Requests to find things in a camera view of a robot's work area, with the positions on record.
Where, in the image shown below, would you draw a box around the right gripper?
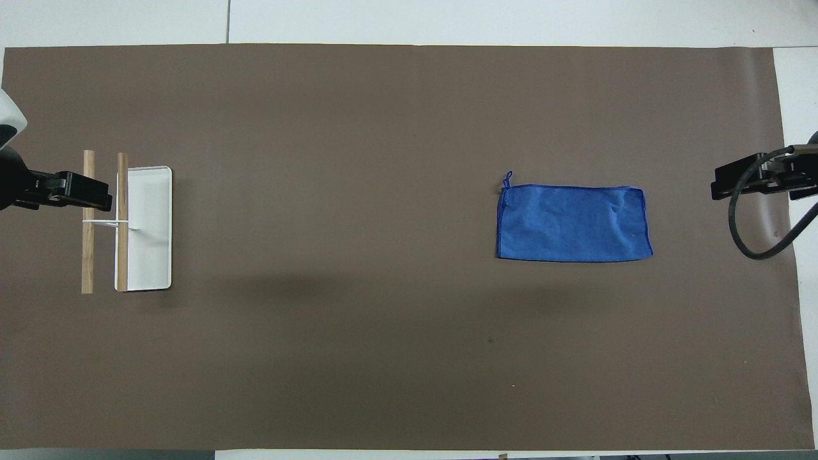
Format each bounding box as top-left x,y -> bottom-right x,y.
789,130 -> 818,201

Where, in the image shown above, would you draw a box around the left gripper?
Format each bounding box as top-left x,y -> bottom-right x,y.
0,146 -> 63,212

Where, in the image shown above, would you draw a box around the white towel rack wooden bars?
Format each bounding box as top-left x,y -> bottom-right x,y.
81,149 -> 174,295

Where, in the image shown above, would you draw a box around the blue towel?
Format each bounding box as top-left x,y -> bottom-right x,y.
495,171 -> 654,263

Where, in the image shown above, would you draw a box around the black cable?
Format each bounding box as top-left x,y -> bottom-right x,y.
729,146 -> 818,261

